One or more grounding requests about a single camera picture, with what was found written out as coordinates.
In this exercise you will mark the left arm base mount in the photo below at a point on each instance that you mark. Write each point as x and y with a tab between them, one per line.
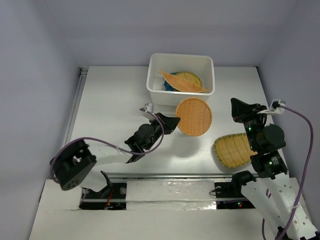
111	197

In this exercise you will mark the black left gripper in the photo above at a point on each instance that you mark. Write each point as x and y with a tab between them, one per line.
169	123

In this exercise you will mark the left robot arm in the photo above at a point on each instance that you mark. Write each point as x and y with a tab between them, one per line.
72	164

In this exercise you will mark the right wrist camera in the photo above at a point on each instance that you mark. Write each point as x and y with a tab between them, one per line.
275	108

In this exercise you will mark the white plastic bin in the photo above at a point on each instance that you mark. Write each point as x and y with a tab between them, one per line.
202	66

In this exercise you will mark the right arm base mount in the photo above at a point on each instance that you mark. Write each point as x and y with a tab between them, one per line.
229	193

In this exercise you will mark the blue polka dot ceramic plate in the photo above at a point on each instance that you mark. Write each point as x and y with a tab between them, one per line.
168	87

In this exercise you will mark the round green-rimmed bamboo plate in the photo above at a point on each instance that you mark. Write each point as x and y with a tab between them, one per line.
190	77

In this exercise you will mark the yellow fan-shaped bamboo plate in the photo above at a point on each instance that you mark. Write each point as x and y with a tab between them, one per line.
233	150

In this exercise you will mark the round orange woven plate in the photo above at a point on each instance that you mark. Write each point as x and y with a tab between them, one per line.
195	116

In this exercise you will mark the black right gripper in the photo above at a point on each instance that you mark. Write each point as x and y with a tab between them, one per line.
241	110

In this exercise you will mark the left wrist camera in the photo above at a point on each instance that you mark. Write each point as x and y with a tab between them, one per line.
148	108

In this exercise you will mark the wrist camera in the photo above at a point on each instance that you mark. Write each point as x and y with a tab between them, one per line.
275	108
148	108

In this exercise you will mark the aluminium side rail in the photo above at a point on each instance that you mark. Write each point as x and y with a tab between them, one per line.
74	107

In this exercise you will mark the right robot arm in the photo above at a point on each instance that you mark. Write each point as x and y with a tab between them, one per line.
271	192

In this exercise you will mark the orange fish-shaped woven plate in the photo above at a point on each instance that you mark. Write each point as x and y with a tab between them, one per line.
182	84

